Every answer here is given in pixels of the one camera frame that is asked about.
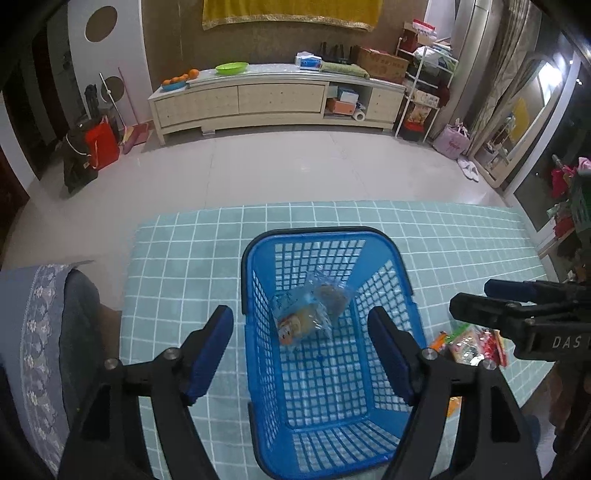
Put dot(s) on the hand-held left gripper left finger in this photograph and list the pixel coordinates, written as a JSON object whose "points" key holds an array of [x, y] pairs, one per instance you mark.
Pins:
{"points": [[210, 355]]}

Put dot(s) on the person's leg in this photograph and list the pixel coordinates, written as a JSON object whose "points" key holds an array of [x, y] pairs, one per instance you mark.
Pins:
{"points": [[572, 415]]}

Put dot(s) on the green folded cloth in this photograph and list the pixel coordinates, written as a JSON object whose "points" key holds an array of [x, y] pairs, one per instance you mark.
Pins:
{"points": [[344, 69]]}

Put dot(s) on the blue plastic basket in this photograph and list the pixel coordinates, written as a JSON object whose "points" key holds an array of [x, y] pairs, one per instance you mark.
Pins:
{"points": [[253, 277]]}

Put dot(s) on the green red pea packet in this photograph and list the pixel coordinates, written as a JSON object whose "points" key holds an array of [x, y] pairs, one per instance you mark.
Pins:
{"points": [[468, 346]]}

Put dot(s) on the blue white tissue box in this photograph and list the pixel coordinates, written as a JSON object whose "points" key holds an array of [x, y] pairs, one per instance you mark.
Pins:
{"points": [[308, 61]]}

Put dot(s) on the white slipper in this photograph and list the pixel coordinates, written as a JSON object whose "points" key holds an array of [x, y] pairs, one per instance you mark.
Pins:
{"points": [[464, 164], [472, 173]]}

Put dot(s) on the mop with metal pole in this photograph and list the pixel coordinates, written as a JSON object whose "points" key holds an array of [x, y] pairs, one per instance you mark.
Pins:
{"points": [[110, 92]]}

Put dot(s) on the cartoon print snack packet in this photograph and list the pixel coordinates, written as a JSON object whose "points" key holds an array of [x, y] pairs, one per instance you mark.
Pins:
{"points": [[295, 325]]}

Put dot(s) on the white paper roll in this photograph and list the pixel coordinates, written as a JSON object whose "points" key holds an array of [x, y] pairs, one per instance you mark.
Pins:
{"points": [[360, 115]]}

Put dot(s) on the standing arched mirror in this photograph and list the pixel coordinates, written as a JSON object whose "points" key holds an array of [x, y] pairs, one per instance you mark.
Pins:
{"points": [[531, 120]]}

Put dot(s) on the clear blue cookie packet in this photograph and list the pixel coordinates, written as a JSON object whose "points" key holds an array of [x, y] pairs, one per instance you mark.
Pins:
{"points": [[330, 295]]}

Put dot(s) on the patterned curtain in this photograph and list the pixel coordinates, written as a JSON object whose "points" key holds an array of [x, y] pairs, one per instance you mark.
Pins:
{"points": [[512, 60]]}

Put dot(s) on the white storage rack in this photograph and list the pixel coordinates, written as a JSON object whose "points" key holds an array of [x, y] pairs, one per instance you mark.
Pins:
{"points": [[425, 83]]}

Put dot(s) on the pink broom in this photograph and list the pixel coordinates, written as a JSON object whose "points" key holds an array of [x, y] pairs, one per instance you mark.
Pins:
{"points": [[136, 136]]}

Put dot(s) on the red bag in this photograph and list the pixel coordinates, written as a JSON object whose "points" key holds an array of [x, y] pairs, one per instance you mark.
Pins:
{"points": [[102, 145]]}

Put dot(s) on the grey patterned cushion chair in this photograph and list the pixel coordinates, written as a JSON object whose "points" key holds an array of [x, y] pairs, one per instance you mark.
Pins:
{"points": [[41, 332]]}

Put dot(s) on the green bowl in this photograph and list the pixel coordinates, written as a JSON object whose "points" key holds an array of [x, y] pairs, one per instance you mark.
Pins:
{"points": [[232, 69]]}

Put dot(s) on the blue plate of oranges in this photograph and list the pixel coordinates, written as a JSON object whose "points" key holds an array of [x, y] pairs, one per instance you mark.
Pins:
{"points": [[178, 81]]}

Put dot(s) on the brown cardboard box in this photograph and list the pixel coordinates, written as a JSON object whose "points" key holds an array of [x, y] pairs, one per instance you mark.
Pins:
{"points": [[381, 64]]}

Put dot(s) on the yellow hanging cloth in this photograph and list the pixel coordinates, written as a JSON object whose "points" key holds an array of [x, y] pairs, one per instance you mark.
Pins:
{"points": [[291, 11]]}

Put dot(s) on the orange box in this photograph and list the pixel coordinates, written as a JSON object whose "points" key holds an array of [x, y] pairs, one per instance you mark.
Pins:
{"points": [[340, 107]]}

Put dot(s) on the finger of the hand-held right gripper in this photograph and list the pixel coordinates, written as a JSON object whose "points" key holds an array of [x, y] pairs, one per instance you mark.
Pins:
{"points": [[510, 290], [480, 310]]}

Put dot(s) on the pink bag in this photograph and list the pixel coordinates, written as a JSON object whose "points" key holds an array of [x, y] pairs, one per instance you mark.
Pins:
{"points": [[451, 141]]}

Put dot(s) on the black antenna device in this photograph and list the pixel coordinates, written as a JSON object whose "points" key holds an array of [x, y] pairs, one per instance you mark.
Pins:
{"points": [[337, 53]]}

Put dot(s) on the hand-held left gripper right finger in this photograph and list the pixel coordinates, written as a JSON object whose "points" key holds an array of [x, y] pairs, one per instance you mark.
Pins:
{"points": [[390, 355]]}

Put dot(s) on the beige low cabinet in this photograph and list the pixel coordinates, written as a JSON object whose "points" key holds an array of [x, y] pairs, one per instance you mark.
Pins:
{"points": [[277, 99]]}

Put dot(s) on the black bag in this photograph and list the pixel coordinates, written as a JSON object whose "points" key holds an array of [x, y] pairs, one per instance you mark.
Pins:
{"points": [[78, 166]]}

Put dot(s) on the white standing air conditioner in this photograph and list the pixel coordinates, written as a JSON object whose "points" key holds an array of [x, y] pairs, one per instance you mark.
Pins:
{"points": [[475, 55]]}

